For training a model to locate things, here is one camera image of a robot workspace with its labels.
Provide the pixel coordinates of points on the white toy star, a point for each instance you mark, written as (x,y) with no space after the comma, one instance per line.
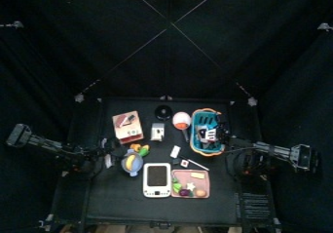
(191,186)

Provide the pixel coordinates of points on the red cream toy box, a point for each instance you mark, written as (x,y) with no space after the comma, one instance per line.
(127,126)

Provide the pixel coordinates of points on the orange white toy ladle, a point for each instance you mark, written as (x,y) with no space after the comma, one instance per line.
(181,121)

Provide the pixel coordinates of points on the white card red mark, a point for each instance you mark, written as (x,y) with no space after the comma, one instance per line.
(184,163)

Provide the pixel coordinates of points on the grey frame corner bracket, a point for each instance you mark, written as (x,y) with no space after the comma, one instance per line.
(324,26)
(165,97)
(252,101)
(15,24)

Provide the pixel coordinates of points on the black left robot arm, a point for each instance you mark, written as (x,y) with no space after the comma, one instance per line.
(42,142)

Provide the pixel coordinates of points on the orange toy fruit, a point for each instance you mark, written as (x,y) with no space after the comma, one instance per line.
(136,147)

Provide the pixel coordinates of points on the small white block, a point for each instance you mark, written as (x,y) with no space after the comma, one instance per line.
(175,151)

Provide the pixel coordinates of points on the black round lid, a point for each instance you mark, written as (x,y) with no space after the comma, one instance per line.
(163,112)

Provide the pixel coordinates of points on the orange toy egg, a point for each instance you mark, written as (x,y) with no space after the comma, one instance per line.
(200,193)

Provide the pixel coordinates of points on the pink toy tray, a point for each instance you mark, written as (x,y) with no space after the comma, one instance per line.
(203,183)

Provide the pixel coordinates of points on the thin white stick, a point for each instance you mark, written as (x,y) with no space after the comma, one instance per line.
(197,164)

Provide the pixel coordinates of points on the yellow toy banana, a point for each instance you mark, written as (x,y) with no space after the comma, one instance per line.
(129,162)

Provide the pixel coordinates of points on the small black block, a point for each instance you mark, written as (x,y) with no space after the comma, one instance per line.
(176,161)

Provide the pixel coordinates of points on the grey blue toy bowl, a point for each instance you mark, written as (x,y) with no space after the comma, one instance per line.
(132,165)

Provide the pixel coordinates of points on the small white toy appliance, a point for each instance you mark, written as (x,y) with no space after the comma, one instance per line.
(157,131)

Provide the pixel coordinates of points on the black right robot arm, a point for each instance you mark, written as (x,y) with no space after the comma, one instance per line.
(277,151)

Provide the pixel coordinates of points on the white black striped toy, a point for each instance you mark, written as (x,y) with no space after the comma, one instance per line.
(208,134)

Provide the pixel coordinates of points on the green toy vegetable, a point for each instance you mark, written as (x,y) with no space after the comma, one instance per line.
(176,186)

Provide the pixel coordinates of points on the yellow green toy corn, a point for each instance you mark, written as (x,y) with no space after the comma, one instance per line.
(144,151)

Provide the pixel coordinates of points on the yellow toy cheese slice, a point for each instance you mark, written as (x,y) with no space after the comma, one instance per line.
(197,175)

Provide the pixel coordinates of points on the purple toy eggplant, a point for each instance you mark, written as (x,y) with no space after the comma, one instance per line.
(185,192)

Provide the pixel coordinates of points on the white toy tablet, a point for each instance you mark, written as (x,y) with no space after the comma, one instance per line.
(156,179)

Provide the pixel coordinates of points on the teal basket orange rim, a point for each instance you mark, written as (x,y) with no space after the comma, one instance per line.
(196,136)

